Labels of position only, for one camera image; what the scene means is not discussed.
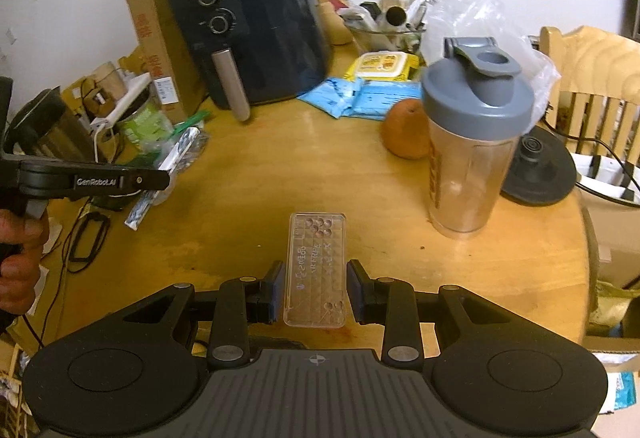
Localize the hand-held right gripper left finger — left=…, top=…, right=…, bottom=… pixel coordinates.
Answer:
left=121, top=260, right=286, bottom=367

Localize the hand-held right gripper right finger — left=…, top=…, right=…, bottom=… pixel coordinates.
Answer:
left=346, top=259, right=507, bottom=367

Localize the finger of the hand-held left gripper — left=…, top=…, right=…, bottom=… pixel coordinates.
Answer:
left=124, top=169, right=172, bottom=192

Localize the silver sachet stick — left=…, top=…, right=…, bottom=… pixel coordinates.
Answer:
left=124, top=127, right=202, bottom=233

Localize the clear plastic case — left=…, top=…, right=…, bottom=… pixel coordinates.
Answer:
left=282, top=211, right=350, bottom=330

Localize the person's left hand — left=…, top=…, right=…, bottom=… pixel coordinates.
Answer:
left=0, top=209, right=47, bottom=319

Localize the clear zip bag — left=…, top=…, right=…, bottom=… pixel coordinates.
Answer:
left=144, top=112, right=212, bottom=207

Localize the dark glass jug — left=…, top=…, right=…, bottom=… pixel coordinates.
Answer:
left=6, top=86, right=97, bottom=165

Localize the green label jar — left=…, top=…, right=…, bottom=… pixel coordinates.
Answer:
left=116, top=96, right=174, bottom=152

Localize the white power bank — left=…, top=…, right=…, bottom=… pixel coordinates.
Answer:
left=89, top=72, right=154, bottom=132

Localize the small brown cardboard packaging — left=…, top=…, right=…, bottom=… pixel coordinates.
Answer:
left=79, top=60, right=127, bottom=119

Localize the tall brown cardboard carton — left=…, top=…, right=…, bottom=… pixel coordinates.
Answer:
left=123, top=0, right=212, bottom=127

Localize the orange fruit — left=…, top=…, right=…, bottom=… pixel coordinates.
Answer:
left=379, top=98, right=432, bottom=162

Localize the clear shaker bottle grey lid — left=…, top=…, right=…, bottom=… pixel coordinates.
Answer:
left=419, top=36, right=534, bottom=241

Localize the black air fryer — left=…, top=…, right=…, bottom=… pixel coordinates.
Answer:
left=166, top=0, right=334, bottom=125

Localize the black kettle base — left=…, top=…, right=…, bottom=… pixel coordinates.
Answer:
left=499, top=124, right=579, bottom=207

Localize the yellow wet wipes packet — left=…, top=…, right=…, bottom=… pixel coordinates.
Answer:
left=341, top=49, right=422, bottom=83

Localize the olive plastic bag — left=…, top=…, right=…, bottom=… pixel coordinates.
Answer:
left=591, top=279, right=640, bottom=340

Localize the glass bowl of small items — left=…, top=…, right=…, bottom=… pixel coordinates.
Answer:
left=346, top=0, right=429, bottom=54

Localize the beige carton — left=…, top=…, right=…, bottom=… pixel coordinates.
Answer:
left=581, top=202, right=640, bottom=289

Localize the brown cardboard flap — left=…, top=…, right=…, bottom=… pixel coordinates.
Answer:
left=581, top=334, right=640, bottom=375

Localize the white patterned bag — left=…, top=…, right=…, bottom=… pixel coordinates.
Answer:
left=571, top=152, right=640, bottom=209

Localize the blue printed packet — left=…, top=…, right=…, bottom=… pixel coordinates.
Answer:
left=606, top=369, right=637, bottom=415

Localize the crinkled clear plastic bag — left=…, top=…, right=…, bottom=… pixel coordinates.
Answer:
left=399, top=0, right=562, bottom=129

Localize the wooden chair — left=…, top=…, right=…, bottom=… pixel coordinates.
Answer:
left=539, top=24, right=640, bottom=169

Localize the white charging cable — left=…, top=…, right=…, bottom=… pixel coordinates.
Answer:
left=91, top=124, right=114, bottom=165

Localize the black rectangular frame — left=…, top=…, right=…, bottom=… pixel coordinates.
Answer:
left=66, top=212, right=112, bottom=265

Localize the thin black cable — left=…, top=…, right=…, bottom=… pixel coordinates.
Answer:
left=24, top=202, right=102, bottom=350

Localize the black power cord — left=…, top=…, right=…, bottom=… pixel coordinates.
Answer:
left=541, top=102, right=640, bottom=207

